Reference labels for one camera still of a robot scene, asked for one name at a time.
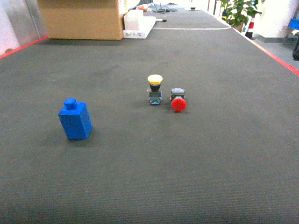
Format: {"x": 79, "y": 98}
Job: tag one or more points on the blue bin shelf rack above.
{"x": 291, "y": 31}

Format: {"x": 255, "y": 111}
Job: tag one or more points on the large open cardboard box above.
{"x": 84, "y": 19}

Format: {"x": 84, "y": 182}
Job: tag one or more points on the white flat box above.
{"x": 145, "y": 26}

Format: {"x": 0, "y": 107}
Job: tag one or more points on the red white traffic cone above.
{"x": 249, "y": 33}

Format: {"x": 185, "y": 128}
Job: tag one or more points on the green potted plant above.
{"x": 237, "y": 12}

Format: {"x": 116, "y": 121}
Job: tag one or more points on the red mushroom push button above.
{"x": 177, "y": 98}

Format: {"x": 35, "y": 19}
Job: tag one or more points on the white small box on top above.
{"x": 133, "y": 19}

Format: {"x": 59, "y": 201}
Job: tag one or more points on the blue bottle-shaped plastic part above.
{"x": 75, "y": 120}

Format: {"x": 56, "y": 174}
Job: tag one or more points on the yellow mushroom push button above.
{"x": 155, "y": 94}

